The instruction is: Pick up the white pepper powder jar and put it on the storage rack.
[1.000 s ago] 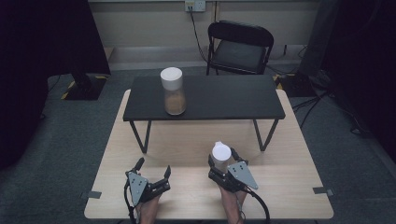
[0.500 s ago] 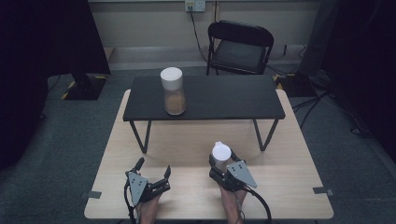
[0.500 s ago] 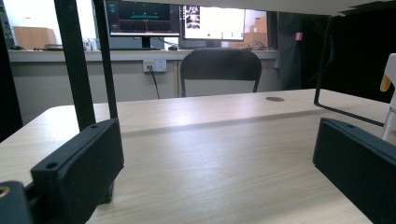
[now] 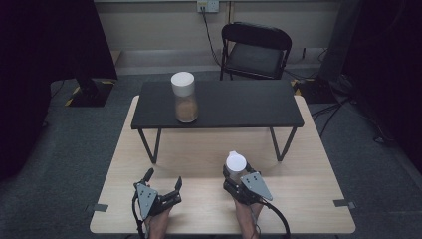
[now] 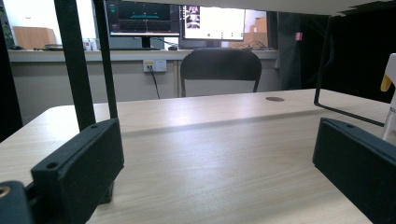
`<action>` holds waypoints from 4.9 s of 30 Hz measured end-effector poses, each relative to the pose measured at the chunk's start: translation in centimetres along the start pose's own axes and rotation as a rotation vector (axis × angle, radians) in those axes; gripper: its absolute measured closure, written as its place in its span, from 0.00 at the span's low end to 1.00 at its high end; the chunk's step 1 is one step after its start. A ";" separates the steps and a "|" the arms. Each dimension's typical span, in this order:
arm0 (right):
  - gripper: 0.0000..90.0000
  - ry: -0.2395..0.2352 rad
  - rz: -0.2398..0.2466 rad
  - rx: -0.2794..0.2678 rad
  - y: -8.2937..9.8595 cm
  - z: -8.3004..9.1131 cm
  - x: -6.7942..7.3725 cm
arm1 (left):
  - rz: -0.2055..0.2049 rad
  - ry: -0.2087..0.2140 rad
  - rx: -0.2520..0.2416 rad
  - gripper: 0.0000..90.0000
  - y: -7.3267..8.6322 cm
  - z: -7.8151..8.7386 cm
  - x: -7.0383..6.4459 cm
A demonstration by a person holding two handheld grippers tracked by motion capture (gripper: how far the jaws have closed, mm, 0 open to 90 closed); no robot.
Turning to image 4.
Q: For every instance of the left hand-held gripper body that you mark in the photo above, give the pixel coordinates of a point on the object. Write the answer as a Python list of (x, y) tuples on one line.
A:
[(147, 199)]

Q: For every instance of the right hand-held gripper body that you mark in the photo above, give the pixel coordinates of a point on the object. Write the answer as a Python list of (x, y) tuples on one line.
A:
[(255, 187)]

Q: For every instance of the clear jar white flip lid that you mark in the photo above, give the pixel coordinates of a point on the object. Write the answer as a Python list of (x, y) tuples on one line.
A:
[(236, 164)]

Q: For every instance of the black desktop shelf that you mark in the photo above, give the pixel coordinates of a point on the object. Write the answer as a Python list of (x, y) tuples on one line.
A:
[(232, 103)]

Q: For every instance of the brown powder jar white lid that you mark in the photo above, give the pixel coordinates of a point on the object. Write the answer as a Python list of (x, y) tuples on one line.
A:
[(185, 96)]

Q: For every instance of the person's left hand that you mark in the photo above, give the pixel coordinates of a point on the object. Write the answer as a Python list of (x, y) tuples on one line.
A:
[(159, 222)]

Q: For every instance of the person's right hand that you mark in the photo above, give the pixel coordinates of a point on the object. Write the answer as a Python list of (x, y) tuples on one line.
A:
[(247, 219)]

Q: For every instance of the grey tape piece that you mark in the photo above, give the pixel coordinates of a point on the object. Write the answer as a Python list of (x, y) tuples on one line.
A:
[(343, 203), (99, 207)]

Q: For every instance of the black stand base yellow stripes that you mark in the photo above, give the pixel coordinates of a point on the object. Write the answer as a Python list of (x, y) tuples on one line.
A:
[(94, 94)]

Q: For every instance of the black floor box yellow tape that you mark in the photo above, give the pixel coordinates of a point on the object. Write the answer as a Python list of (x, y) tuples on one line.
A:
[(315, 91)]

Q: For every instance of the black folding chair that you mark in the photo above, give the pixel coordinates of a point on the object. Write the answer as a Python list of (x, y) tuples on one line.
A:
[(255, 56)]

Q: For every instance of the dark curtain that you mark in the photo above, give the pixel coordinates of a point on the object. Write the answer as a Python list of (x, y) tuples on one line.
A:
[(43, 66), (388, 66)]

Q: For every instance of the white wall socket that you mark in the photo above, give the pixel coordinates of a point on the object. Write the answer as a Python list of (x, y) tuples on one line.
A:
[(208, 5)]

